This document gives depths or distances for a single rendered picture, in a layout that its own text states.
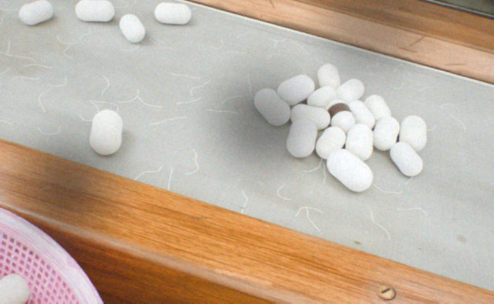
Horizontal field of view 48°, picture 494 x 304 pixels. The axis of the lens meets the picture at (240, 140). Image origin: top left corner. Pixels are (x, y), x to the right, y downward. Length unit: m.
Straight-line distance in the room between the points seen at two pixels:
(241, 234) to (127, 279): 0.07
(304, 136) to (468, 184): 0.14
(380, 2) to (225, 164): 0.32
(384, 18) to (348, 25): 0.04
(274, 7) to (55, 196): 0.35
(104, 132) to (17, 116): 0.08
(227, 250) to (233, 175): 0.09
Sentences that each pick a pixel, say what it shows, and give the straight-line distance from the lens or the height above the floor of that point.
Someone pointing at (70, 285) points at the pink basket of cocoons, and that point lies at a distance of 0.30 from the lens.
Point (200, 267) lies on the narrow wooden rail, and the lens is 0.31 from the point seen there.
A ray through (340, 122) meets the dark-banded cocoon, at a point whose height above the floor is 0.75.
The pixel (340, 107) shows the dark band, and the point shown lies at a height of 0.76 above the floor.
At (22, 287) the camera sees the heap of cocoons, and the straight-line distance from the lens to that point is 0.33.
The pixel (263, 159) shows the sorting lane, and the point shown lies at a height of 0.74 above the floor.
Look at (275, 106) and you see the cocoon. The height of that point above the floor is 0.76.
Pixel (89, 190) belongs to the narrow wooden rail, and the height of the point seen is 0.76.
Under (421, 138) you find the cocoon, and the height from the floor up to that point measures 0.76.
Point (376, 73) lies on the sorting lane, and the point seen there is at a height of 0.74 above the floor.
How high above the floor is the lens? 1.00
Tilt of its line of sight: 38 degrees down
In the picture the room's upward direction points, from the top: 12 degrees clockwise
